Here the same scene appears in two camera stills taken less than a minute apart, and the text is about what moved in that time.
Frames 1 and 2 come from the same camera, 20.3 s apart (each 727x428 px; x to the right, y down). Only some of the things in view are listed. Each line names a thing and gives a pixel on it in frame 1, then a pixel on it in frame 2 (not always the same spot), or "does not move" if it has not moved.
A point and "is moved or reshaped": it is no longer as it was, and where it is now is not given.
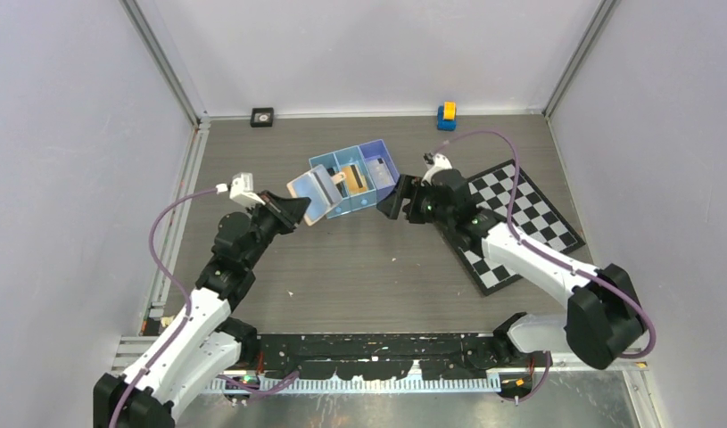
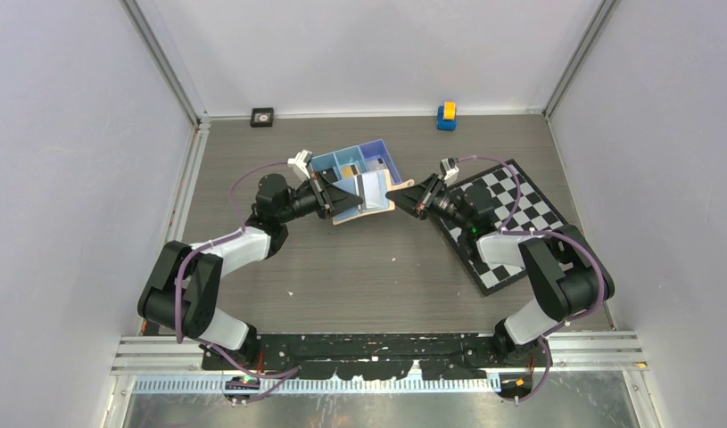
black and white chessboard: (532, 213) does not move
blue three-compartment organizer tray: (362, 174) does not move
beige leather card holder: (318, 185) is moved or reshaped
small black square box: (261, 117) does not move
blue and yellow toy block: (447, 116) does not move
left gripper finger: (292, 209) to (340, 200)
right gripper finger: (391, 205) to (412, 199)
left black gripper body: (267, 222) to (315, 188)
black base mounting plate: (384, 355) does not move
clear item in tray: (381, 175) does not move
